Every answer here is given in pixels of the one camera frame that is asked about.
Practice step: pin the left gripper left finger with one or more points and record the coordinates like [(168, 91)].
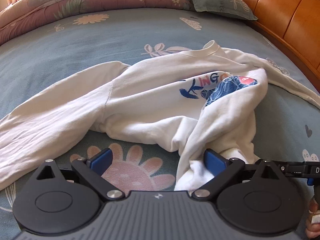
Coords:
[(58, 200)]

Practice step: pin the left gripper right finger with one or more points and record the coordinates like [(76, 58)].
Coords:
[(254, 198)]

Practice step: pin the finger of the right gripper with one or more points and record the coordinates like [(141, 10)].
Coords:
[(307, 169)]

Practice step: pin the white long-sleeve printed shirt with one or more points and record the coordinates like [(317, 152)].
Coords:
[(184, 102)]

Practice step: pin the person's right hand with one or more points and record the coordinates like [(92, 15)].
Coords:
[(312, 222)]

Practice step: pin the blue floral bed sheet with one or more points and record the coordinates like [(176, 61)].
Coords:
[(287, 126)]

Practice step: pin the orange wooden headboard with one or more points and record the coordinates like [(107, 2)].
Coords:
[(293, 27)]

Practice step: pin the green flower pillow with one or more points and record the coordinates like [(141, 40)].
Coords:
[(228, 8)]

